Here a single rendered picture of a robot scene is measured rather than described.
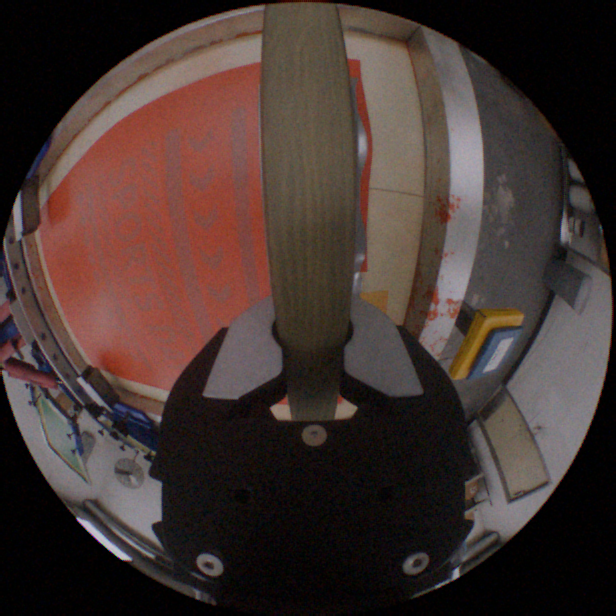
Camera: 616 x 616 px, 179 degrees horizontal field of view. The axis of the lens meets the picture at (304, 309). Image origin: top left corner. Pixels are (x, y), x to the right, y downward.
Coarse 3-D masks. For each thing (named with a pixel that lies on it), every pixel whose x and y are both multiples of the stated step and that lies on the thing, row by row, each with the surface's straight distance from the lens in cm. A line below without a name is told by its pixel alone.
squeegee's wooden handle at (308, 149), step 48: (288, 48) 9; (336, 48) 9; (288, 96) 7; (336, 96) 7; (288, 144) 6; (336, 144) 6; (288, 192) 6; (336, 192) 6; (288, 240) 6; (336, 240) 6; (288, 288) 7; (336, 288) 7; (288, 336) 8; (336, 336) 8; (288, 384) 10; (336, 384) 10
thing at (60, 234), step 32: (256, 64) 22; (352, 64) 22; (192, 96) 22; (224, 96) 20; (256, 96) 19; (128, 128) 27; (160, 128) 23; (256, 128) 18; (96, 160) 32; (256, 160) 17; (64, 192) 41; (256, 192) 17; (64, 224) 41; (64, 256) 44; (64, 288) 50; (96, 288) 35
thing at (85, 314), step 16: (64, 304) 55; (80, 304) 45; (96, 304) 38; (80, 320) 49; (96, 320) 41; (80, 336) 56; (96, 336) 46; (112, 336) 40; (96, 352) 53; (112, 352) 45; (112, 368) 52; (128, 368) 44; (144, 368) 39; (160, 384) 40
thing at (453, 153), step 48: (144, 48) 28; (192, 48) 27; (432, 48) 23; (96, 96) 32; (432, 96) 20; (432, 144) 19; (480, 144) 19; (432, 192) 18; (480, 192) 18; (432, 240) 17; (48, 288) 63; (432, 288) 17; (432, 336) 20
